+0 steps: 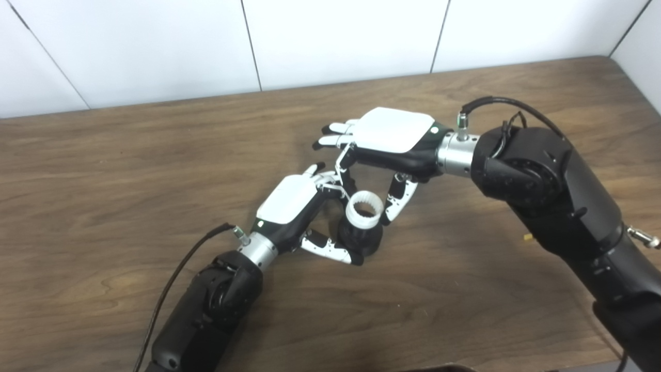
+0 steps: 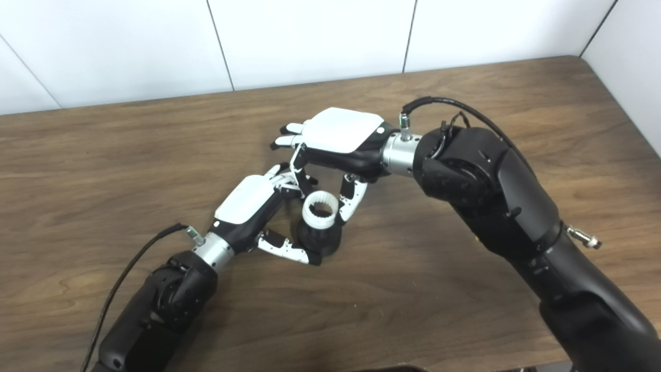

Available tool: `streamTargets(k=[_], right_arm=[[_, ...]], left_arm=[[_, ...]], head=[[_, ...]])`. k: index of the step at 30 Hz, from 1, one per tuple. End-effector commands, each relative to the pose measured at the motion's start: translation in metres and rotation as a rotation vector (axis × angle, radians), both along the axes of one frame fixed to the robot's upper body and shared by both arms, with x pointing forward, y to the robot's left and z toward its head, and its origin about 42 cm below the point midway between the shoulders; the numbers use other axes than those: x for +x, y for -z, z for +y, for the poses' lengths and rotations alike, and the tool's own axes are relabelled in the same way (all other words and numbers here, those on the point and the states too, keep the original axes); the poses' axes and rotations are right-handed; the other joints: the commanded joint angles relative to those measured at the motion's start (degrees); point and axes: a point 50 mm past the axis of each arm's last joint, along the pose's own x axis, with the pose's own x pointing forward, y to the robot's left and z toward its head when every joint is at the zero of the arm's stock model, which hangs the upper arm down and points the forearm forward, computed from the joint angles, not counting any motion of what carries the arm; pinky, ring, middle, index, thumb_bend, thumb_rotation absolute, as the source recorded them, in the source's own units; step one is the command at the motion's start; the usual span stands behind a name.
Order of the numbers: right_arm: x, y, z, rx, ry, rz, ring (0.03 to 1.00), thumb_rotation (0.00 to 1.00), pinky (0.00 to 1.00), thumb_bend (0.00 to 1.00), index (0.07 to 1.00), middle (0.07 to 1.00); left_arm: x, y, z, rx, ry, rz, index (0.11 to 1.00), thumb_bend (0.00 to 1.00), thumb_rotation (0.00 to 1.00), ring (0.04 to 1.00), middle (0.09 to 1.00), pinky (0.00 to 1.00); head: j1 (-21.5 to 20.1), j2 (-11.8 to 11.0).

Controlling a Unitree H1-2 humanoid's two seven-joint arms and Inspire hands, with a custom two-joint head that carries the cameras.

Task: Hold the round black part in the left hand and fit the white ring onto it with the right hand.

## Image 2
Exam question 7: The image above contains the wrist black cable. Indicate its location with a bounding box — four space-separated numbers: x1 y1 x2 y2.
80 223 207 372
399 97 603 250

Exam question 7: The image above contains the white ring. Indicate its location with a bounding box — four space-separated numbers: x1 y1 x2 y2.
302 191 340 230

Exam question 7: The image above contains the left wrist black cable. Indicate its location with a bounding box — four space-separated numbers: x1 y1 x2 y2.
80 223 207 372

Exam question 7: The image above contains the round black part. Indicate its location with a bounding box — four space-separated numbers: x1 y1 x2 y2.
296 217 343 256

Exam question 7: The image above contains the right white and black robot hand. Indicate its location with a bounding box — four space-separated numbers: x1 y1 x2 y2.
270 107 401 225

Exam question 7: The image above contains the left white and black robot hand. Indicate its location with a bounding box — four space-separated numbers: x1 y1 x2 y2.
208 163 323 267

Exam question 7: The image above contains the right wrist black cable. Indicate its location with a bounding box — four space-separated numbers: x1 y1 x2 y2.
399 97 603 250

